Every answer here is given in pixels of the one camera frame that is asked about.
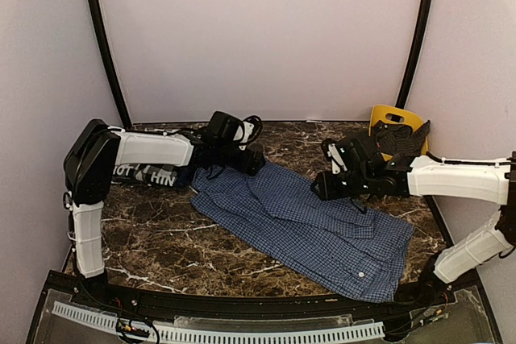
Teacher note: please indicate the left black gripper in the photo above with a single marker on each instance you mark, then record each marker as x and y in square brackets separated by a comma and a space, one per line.
[251, 164]

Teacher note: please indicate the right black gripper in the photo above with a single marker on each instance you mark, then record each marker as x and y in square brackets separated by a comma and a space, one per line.
[327, 191]

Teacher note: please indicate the blue checked long sleeve shirt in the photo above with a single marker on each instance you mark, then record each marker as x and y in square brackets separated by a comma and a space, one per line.
[356, 253]

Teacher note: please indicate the yellow plastic basket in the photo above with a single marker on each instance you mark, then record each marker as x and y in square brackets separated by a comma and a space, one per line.
[393, 115]

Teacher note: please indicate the black white plaid shirt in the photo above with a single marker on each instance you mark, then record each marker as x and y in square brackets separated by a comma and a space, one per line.
[150, 174]

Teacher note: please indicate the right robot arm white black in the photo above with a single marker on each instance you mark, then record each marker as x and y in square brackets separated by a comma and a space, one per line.
[358, 168]

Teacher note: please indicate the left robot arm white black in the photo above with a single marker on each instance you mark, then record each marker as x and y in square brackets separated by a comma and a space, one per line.
[104, 154]

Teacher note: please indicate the dark grey shirt in basket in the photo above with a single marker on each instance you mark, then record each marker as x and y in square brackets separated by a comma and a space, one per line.
[393, 139]

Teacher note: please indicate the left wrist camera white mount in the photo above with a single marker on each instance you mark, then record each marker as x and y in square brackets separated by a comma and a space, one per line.
[251, 130]

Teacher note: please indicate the black front rail frame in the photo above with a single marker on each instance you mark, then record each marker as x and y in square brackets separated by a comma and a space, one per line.
[169, 307]

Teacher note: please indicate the white slotted cable duct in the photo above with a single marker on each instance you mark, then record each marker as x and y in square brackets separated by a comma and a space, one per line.
[201, 330]

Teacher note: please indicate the right black corner post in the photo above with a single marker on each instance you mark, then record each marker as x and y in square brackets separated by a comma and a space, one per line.
[424, 9]

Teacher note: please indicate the black corner post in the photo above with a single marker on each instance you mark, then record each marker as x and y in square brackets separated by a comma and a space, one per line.
[424, 9]
[108, 62]

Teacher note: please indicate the left black corner post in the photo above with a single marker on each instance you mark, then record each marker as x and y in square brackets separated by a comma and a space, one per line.
[108, 62]

